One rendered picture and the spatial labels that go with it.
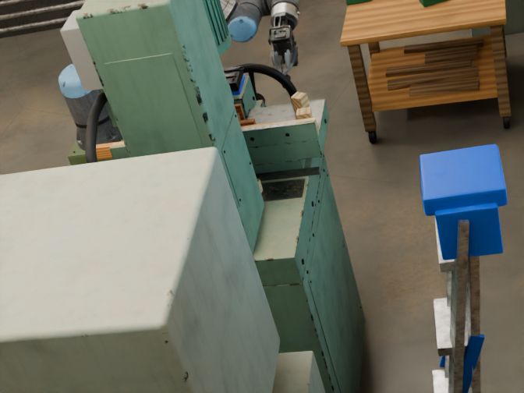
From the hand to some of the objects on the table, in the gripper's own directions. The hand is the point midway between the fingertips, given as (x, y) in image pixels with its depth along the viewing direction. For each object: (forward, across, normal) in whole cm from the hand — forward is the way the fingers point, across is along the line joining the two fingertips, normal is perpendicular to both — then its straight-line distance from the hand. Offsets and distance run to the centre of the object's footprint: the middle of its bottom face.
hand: (283, 74), depth 296 cm
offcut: (+25, +10, -12) cm, 30 cm away
